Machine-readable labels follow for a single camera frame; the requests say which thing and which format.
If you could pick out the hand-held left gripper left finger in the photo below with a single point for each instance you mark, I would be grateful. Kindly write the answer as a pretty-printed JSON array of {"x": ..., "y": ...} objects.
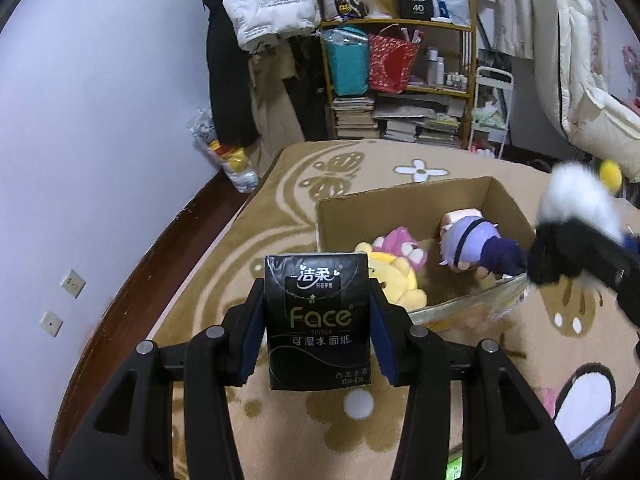
[{"x": 247, "y": 340}]

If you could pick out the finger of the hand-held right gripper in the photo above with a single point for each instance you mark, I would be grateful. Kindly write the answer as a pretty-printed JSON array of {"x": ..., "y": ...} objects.
[{"x": 600, "y": 255}]

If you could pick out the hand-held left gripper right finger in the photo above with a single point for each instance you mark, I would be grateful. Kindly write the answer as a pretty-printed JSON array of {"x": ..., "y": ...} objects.
[{"x": 385, "y": 340}]

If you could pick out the yellow bear plush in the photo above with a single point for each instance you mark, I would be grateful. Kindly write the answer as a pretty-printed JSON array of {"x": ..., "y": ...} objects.
[{"x": 395, "y": 280}]

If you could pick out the black and white fluffy plush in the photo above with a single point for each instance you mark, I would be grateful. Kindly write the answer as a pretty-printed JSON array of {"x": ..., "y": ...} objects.
[{"x": 570, "y": 195}]

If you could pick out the black tissue pack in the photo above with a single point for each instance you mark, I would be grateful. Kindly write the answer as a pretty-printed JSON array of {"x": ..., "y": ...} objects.
[{"x": 315, "y": 330}]

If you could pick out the pink and white plush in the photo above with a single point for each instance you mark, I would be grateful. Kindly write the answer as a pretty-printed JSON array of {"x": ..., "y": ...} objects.
[{"x": 400, "y": 242}]

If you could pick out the purple-haired plush doll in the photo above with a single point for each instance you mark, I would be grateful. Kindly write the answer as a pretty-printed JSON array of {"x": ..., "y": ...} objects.
[{"x": 465, "y": 240}]

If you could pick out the cardboard box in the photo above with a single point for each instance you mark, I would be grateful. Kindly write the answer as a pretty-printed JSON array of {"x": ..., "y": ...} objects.
[{"x": 400, "y": 205}]

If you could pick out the beige patterned carpet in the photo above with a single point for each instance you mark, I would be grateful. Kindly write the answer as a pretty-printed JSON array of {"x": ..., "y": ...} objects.
[{"x": 280, "y": 240}]

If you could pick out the person's leg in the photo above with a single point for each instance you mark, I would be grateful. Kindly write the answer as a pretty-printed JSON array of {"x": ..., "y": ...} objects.
[{"x": 620, "y": 425}]

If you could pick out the green tissue pack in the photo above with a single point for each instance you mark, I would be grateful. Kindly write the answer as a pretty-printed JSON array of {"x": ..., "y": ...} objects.
[{"x": 454, "y": 461}]

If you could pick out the pale green plush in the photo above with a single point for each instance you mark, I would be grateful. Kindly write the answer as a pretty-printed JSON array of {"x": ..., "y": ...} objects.
[{"x": 489, "y": 119}]

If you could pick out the clear plastic bag of toys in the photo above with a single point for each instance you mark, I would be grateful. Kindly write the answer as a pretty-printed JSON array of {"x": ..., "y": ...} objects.
[{"x": 230, "y": 160}]

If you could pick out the white folded mattress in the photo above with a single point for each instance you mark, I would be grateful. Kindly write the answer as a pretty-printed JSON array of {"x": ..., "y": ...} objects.
[{"x": 580, "y": 75}]

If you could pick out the white metal cart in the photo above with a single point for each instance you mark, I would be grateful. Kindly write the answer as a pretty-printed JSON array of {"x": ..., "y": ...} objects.
[{"x": 492, "y": 72}]

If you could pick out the wide stack of books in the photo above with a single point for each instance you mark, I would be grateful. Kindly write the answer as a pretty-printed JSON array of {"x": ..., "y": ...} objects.
[{"x": 420, "y": 125}]

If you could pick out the narrow stack of books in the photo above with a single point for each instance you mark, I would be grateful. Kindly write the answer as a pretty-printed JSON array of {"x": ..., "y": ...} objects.
[{"x": 355, "y": 117}]

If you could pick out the row of small cosmetic jars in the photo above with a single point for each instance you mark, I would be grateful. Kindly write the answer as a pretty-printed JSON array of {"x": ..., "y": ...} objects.
[{"x": 456, "y": 81}]

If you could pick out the beige hanging coat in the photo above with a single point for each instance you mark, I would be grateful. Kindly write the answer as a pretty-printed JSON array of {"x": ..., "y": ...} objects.
[{"x": 275, "y": 105}]

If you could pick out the short white bottle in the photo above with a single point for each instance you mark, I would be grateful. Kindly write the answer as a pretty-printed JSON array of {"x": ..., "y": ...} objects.
[{"x": 440, "y": 72}]

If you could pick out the tall white bottle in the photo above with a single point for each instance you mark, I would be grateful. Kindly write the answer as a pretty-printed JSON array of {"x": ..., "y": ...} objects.
[{"x": 432, "y": 67}]

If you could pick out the black hanging coat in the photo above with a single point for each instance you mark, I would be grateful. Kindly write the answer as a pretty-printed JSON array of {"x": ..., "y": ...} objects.
[{"x": 225, "y": 85}]

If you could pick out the dark hanging garment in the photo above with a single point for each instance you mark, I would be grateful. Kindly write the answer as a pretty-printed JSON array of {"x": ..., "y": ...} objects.
[{"x": 310, "y": 90}]

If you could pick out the cream patterned curtain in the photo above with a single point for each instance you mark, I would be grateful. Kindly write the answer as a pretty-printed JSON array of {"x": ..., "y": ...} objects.
[{"x": 510, "y": 5}]

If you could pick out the teal bag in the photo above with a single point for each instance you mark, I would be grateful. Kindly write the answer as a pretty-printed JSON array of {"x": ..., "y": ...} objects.
[{"x": 347, "y": 67}]

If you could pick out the red patterned bag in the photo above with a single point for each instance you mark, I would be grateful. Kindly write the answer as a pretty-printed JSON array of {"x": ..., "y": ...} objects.
[{"x": 390, "y": 62}]

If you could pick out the wooden shelf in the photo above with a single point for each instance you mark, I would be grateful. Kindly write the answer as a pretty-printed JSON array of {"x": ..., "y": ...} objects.
[{"x": 395, "y": 23}]

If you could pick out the black box with white print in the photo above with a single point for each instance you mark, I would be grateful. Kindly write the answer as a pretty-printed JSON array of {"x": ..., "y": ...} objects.
[{"x": 415, "y": 4}]

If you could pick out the white puffer jacket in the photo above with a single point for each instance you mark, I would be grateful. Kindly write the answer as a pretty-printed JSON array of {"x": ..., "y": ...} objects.
[{"x": 270, "y": 5}]

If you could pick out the white wall socket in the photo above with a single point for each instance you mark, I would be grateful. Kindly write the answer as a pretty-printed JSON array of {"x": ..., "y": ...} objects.
[
  {"x": 73, "y": 283},
  {"x": 51, "y": 324}
]

